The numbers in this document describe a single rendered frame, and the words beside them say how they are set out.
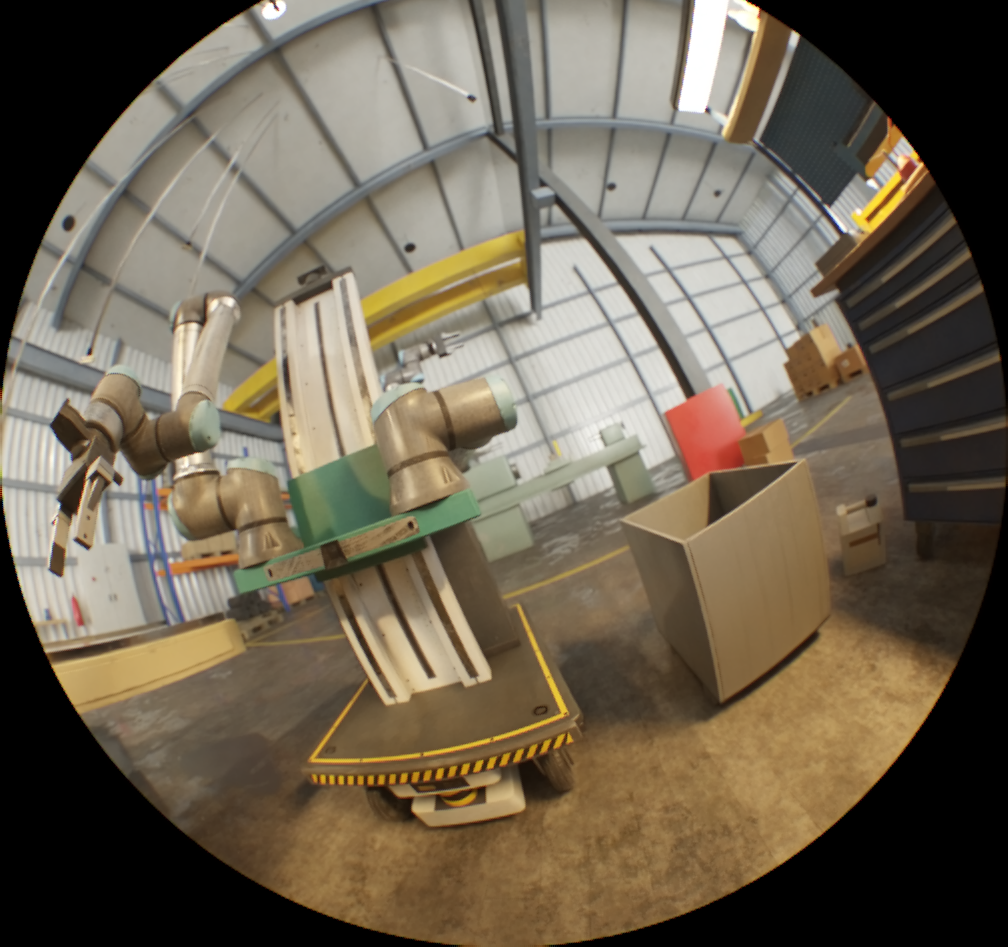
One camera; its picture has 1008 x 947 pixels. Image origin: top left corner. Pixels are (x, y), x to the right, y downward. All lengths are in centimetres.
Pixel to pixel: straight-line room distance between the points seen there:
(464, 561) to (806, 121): 212
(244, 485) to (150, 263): 809
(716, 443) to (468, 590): 266
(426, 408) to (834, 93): 181
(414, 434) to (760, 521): 79
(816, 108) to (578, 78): 811
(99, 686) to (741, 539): 147
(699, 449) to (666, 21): 968
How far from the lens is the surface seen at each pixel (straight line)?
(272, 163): 783
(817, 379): 717
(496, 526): 471
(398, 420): 67
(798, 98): 169
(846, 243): 117
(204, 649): 107
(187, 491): 92
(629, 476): 488
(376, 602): 95
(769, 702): 101
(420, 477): 62
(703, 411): 314
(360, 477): 84
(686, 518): 123
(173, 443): 66
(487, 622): 103
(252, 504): 84
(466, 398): 69
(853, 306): 111
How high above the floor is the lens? 78
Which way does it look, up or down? 10 degrees up
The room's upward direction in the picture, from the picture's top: 22 degrees counter-clockwise
